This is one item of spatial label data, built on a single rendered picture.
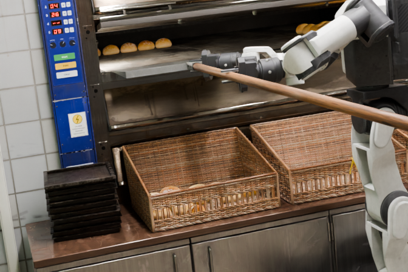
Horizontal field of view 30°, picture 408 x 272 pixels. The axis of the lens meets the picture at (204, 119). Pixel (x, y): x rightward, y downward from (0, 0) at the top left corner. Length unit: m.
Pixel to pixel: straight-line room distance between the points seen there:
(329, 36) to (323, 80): 1.27
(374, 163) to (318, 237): 0.56
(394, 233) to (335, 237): 0.44
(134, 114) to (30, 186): 0.56
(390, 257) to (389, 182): 0.28
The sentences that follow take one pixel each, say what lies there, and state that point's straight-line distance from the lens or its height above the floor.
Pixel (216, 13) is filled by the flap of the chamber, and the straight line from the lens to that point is 3.34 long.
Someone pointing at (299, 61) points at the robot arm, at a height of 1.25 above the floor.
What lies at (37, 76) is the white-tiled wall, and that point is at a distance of 3.36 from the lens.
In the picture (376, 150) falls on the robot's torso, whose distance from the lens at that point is 2.80.
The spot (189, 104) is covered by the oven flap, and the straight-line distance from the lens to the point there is 3.49.
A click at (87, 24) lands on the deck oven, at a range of 3.38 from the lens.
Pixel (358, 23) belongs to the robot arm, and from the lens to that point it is 2.52.
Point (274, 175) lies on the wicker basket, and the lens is 3.15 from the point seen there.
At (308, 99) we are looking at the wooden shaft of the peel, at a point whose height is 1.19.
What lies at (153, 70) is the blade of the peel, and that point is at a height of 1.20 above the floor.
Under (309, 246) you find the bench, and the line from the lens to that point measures 3.23.
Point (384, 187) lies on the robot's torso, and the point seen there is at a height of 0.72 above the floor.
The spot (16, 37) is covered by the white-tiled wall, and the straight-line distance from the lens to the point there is 3.35.
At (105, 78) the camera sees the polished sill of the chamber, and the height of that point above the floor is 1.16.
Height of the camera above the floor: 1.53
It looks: 10 degrees down
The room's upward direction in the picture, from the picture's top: 6 degrees counter-clockwise
